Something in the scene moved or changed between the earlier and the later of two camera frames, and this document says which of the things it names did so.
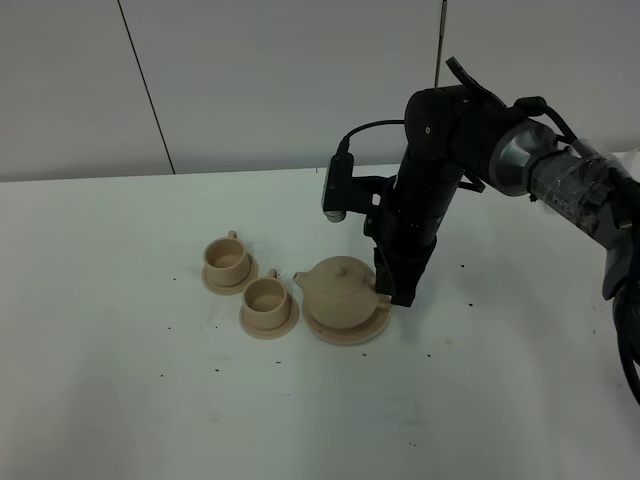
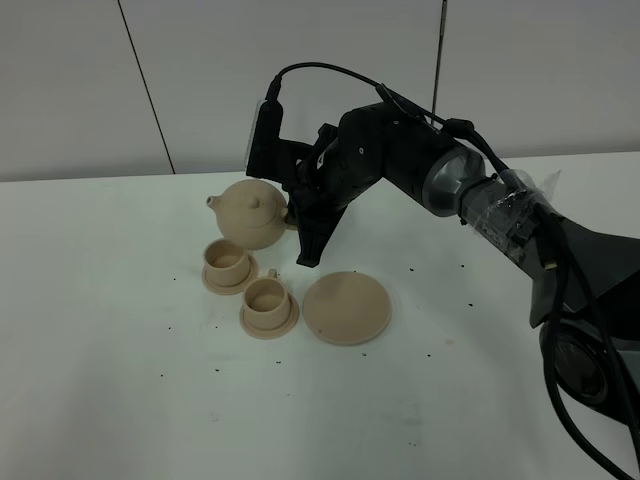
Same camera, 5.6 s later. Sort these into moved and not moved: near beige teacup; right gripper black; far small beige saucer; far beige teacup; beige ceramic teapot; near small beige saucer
Moved: right gripper black; beige ceramic teapot
Not moved: far small beige saucer; near beige teacup; near small beige saucer; far beige teacup
